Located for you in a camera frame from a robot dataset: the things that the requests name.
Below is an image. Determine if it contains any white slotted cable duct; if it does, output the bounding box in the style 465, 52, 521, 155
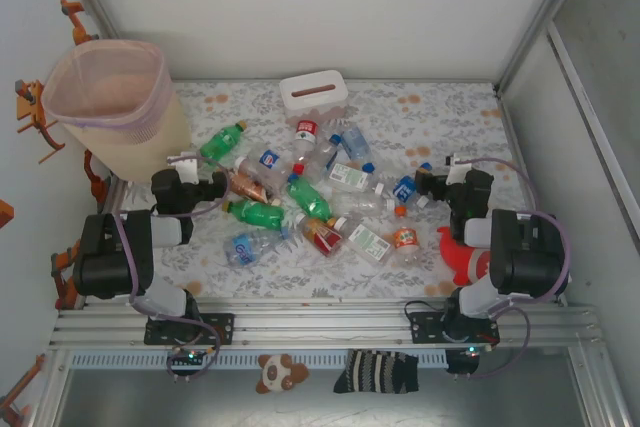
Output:
69, 349, 451, 370

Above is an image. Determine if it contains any floral table mat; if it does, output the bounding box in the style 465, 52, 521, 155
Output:
107, 79, 562, 301

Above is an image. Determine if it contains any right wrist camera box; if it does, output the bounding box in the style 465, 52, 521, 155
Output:
443, 152, 474, 186

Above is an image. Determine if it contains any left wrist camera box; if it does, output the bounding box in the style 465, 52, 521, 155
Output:
166, 150, 200, 183

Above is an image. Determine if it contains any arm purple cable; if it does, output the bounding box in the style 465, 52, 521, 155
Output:
113, 155, 232, 384
452, 156, 572, 381

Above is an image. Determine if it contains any clear bottle blue lettering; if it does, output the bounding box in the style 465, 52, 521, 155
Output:
222, 226, 301, 268

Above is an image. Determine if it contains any beige mesh bin pink bag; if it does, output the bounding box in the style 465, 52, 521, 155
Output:
41, 39, 193, 183

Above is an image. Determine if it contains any red shark plush toy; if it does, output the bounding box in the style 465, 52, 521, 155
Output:
436, 225, 496, 289

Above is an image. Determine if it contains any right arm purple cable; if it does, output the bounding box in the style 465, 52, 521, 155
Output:
452, 156, 572, 381

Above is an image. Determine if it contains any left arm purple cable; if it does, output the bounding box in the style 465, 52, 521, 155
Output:
113, 155, 232, 384

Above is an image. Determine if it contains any clear bottle light blue label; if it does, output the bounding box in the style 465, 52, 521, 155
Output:
339, 126, 375, 164

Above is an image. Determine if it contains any black controller board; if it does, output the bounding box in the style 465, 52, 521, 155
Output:
167, 348, 209, 368
443, 346, 482, 376

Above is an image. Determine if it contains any clear bottle brown label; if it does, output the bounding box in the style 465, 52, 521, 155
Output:
227, 170, 282, 207

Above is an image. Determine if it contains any black white striped sock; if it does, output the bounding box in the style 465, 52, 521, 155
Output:
333, 349, 420, 395

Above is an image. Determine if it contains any aluminium front rail base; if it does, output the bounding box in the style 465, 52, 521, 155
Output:
48, 298, 607, 349

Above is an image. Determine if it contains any aluminium side rail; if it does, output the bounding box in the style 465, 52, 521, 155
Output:
94, 177, 127, 221

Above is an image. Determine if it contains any clear bottle dark red label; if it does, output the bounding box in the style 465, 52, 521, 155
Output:
293, 213, 350, 259

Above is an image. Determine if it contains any white pink tissue box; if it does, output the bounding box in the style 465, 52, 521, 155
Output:
278, 68, 350, 127

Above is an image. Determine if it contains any brown white panda plush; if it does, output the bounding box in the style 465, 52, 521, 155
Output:
255, 353, 311, 395

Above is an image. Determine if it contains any clear bottle orange label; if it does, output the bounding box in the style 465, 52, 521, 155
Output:
389, 204, 426, 271

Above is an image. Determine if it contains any clear bottle Pepsi label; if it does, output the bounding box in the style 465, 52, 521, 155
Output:
247, 142, 300, 184

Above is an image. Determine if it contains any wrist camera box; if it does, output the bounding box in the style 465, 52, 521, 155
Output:
166, 150, 200, 183
443, 152, 474, 186

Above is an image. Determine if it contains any green bottle yellow cap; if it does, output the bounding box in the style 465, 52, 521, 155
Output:
198, 119, 250, 161
221, 198, 285, 228

